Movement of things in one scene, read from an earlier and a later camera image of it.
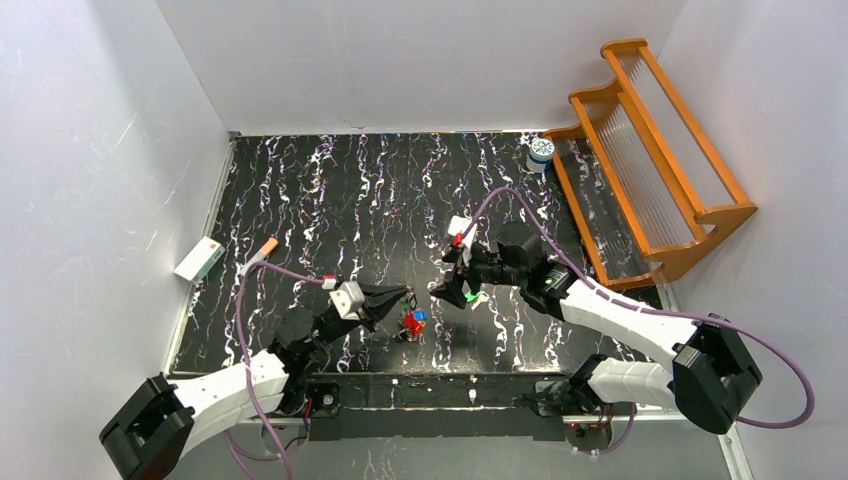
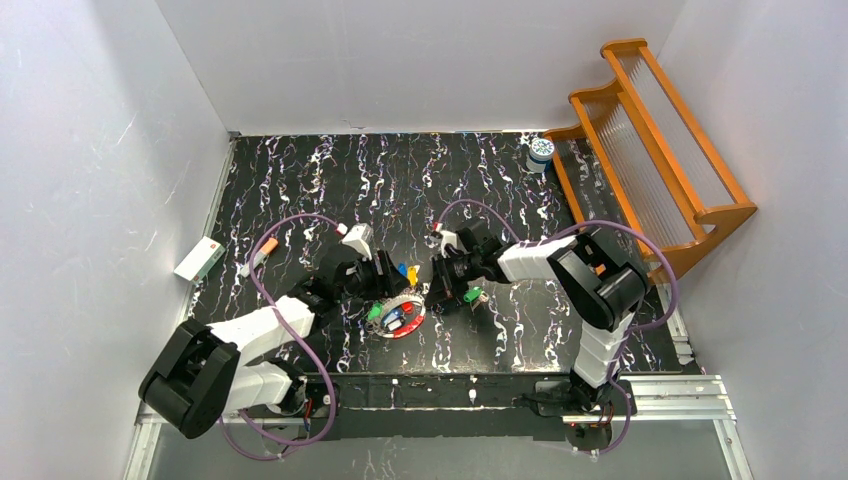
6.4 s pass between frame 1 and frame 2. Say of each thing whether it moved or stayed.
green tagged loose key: stayed
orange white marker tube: stayed
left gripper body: moved
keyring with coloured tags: moved
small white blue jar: stayed
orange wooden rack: stayed
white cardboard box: stayed
